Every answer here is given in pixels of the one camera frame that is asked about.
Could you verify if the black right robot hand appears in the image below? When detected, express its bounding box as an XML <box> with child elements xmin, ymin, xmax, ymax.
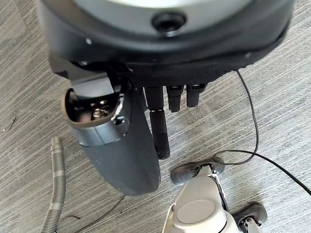
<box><xmin>34</xmin><ymin>0</ymin><xmax>296</xmax><ymax>197</ymax></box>

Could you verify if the dark robot foot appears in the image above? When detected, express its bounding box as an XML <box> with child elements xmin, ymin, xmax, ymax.
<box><xmin>170</xmin><ymin>156</ymin><xmax>226</xmax><ymax>185</ymax></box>
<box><xmin>232</xmin><ymin>201</ymin><xmax>268</xmax><ymax>233</ymax></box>

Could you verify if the silver robot leg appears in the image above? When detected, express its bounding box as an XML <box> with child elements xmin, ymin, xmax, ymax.
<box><xmin>158</xmin><ymin>164</ymin><xmax>243</xmax><ymax>233</ymax></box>

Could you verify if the grey corrugated hose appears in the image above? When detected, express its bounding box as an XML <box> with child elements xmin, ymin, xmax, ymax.
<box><xmin>38</xmin><ymin>136</ymin><xmax>67</xmax><ymax>233</ymax></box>

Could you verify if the thin black cable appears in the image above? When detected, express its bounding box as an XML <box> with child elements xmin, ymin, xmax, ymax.
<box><xmin>67</xmin><ymin>68</ymin><xmax>311</xmax><ymax>233</ymax></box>

